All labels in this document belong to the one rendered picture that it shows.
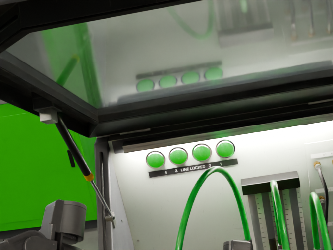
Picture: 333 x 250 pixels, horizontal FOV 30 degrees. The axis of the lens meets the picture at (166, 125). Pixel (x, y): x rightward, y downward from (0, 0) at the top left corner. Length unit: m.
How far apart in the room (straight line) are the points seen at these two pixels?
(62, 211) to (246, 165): 0.65
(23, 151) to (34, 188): 0.27
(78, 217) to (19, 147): 3.01
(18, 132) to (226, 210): 2.55
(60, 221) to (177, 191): 0.61
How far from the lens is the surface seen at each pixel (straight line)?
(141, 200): 1.65
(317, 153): 1.60
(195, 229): 1.69
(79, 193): 4.12
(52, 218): 1.07
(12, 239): 1.02
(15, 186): 4.22
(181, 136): 1.53
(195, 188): 1.30
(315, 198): 1.35
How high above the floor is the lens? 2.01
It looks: 21 degrees down
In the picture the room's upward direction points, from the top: 12 degrees counter-clockwise
